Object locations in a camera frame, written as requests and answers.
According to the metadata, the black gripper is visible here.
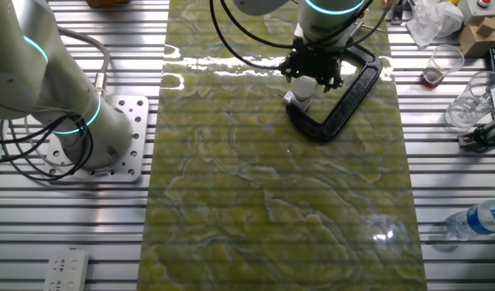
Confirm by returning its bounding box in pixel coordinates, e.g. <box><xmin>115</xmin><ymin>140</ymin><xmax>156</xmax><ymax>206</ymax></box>
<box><xmin>278</xmin><ymin>38</ymin><xmax>348</xmax><ymax>93</ymax></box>

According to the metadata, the black camera cable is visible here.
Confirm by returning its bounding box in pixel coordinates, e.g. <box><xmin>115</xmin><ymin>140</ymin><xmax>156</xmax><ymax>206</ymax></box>
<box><xmin>209</xmin><ymin>0</ymin><xmax>396</xmax><ymax>70</ymax></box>

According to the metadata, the clear water bottle blue cap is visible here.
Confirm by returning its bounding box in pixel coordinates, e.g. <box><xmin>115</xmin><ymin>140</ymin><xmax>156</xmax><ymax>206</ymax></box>
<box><xmin>444</xmin><ymin>199</ymin><xmax>495</xmax><ymax>243</ymax></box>

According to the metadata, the small wooden block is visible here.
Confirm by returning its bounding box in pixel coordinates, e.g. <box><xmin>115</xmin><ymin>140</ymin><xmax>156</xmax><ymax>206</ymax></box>
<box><xmin>476</xmin><ymin>15</ymin><xmax>495</xmax><ymax>39</ymax></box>

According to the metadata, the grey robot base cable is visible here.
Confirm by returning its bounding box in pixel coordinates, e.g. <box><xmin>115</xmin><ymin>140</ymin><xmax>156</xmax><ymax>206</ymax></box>
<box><xmin>57</xmin><ymin>26</ymin><xmax>112</xmax><ymax>99</ymax></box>

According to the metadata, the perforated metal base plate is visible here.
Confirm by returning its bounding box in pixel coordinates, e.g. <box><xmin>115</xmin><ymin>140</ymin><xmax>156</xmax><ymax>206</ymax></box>
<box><xmin>42</xmin><ymin>94</ymin><xmax>150</xmax><ymax>184</ymax></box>

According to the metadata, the small cardboard box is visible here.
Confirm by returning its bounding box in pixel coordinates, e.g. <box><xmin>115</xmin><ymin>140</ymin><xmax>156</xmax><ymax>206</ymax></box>
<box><xmin>458</xmin><ymin>22</ymin><xmax>495</xmax><ymax>58</ymax></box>

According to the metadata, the crumpled white tissue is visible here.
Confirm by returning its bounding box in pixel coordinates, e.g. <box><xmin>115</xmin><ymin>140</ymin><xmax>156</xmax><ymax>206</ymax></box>
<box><xmin>405</xmin><ymin>0</ymin><xmax>465</xmax><ymax>48</ymax></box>

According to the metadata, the grey emergency stop box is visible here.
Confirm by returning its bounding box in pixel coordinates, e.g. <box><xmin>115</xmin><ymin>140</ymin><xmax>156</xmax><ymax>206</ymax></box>
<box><xmin>457</xmin><ymin>0</ymin><xmax>495</xmax><ymax>24</ymax></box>

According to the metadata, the clear plastic cup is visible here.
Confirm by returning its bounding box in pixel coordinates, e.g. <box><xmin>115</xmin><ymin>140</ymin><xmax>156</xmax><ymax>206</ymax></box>
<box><xmin>444</xmin><ymin>70</ymin><xmax>495</xmax><ymax>132</ymax></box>

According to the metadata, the plastic cup with brown liquid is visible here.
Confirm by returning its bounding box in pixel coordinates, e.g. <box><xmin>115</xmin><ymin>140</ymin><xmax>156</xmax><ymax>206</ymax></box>
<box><xmin>421</xmin><ymin>44</ymin><xmax>466</xmax><ymax>88</ymax></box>

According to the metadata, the silver camera with black mount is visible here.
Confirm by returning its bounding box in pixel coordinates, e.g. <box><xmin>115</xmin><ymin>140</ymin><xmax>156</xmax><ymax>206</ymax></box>
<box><xmin>457</xmin><ymin>120</ymin><xmax>495</xmax><ymax>154</ymax></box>

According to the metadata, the black base cable bundle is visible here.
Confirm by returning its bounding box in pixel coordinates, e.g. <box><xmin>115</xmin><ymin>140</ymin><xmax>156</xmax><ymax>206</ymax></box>
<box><xmin>0</xmin><ymin>112</ymin><xmax>95</xmax><ymax>182</ymax></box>

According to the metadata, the white light bulb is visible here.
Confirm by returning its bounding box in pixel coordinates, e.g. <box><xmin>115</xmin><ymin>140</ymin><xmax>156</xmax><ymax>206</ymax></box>
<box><xmin>292</xmin><ymin>75</ymin><xmax>318</xmax><ymax>102</ymax></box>

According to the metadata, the white power strip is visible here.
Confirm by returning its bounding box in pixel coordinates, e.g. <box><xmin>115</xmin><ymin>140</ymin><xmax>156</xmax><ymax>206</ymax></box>
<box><xmin>42</xmin><ymin>247</ymin><xmax>91</xmax><ymax>291</ymax></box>

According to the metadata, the black C-clamp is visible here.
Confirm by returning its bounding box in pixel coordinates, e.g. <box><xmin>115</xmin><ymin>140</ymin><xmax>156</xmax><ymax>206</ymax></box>
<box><xmin>285</xmin><ymin>42</ymin><xmax>383</xmax><ymax>143</ymax></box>

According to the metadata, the green marble pattern mat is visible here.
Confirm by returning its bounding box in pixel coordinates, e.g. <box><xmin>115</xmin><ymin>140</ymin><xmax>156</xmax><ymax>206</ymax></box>
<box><xmin>136</xmin><ymin>0</ymin><xmax>429</xmax><ymax>291</ymax></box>

